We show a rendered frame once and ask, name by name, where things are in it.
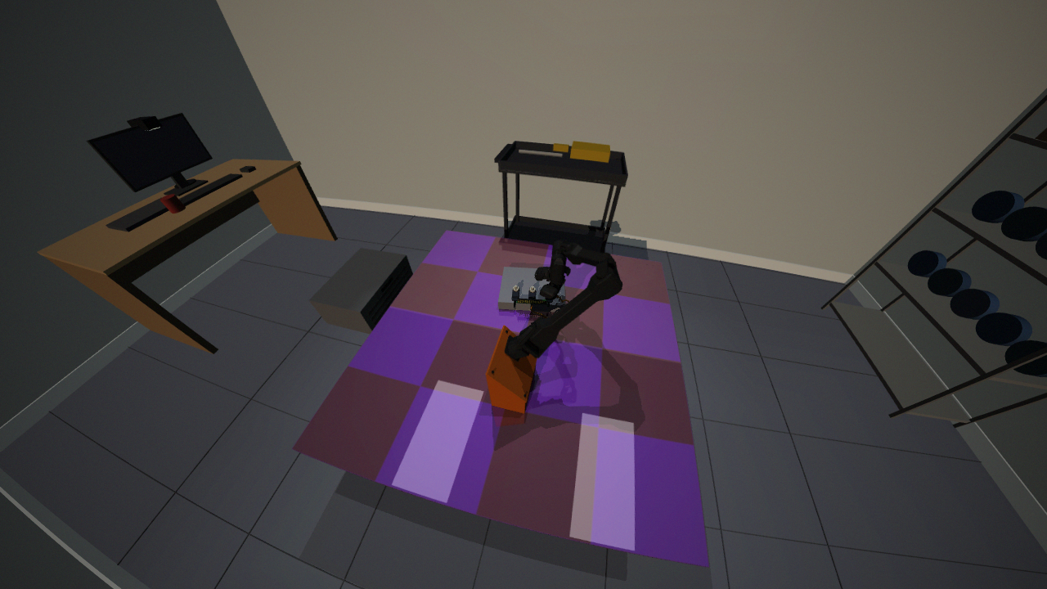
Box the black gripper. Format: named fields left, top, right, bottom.
left=540, top=266, right=571, bottom=300

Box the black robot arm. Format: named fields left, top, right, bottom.
left=505, top=240, right=622, bottom=361

